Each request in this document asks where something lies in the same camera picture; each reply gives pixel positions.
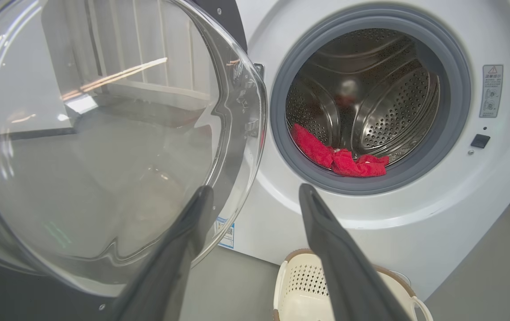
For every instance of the round white filter cover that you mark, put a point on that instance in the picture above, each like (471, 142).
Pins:
(403, 277)

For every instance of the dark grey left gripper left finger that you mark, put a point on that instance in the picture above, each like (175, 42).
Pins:
(166, 267)

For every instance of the grey warning sticker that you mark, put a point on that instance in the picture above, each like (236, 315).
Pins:
(491, 91)

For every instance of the black door latch socket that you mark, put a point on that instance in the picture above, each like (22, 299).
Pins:
(480, 141)

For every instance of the blue energy label sticker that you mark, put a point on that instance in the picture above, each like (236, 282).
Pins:
(227, 234)

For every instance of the stainless steel washing machine drum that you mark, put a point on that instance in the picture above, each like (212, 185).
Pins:
(388, 111)

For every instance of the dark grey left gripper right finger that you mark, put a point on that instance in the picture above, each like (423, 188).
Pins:
(348, 276)

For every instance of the silver door hinge bracket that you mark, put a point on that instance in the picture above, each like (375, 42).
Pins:
(259, 70)

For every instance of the cream basket with brown rim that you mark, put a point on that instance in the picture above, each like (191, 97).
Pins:
(299, 290)

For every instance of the glass washing machine door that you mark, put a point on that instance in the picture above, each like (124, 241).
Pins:
(103, 156)

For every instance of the white front-load washing machine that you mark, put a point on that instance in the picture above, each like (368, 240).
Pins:
(415, 240)

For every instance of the red and white garment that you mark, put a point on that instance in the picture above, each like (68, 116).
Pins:
(348, 165)

